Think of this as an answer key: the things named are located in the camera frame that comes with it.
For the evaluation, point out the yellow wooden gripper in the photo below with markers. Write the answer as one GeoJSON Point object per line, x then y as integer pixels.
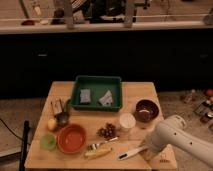
{"type": "Point", "coordinates": [148, 154]}

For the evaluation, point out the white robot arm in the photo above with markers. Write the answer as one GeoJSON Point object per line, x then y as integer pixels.
{"type": "Point", "coordinates": [171, 131]}

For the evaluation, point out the dark maroon bowl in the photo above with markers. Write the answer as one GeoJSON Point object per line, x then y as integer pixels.
{"type": "Point", "coordinates": [146, 110]}

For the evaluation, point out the red bowl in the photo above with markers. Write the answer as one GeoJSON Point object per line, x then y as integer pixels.
{"type": "Point", "coordinates": [71, 139]}

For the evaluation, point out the white round cup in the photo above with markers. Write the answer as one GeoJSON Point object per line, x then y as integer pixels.
{"type": "Point", "coordinates": [127, 121]}

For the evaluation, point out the bunch of red grapes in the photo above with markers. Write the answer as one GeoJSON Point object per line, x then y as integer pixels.
{"type": "Point", "coordinates": [107, 132]}

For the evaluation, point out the silver fork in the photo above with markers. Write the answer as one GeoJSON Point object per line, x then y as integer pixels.
{"type": "Point", "coordinates": [95, 146]}

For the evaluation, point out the yellow banana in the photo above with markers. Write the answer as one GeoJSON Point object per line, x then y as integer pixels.
{"type": "Point", "coordinates": [91, 154]}

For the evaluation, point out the folded grey cloth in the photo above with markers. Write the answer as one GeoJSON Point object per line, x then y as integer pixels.
{"type": "Point", "coordinates": [107, 99]}

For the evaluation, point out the green plastic tray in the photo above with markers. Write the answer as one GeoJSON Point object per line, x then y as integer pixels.
{"type": "Point", "coordinates": [98, 87]}

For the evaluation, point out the grey sponge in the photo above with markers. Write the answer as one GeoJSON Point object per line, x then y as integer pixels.
{"type": "Point", "coordinates": [85, 96]}

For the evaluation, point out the small metal pot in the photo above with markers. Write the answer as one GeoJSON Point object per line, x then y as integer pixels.
{"type": "Point", "coordinates": [60, 112]}

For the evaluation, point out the yellow lemon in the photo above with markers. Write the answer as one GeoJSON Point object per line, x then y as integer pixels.
{"type": "Point", "coordinates": [52, 124]}

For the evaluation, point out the small green cup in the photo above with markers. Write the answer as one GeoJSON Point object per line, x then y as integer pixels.
{"type": "Point", "coordinates": [48, 142]}

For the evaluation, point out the black chair frame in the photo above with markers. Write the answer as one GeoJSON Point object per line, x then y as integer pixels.
{"type": "Point", "coordinates": [24, 144]}

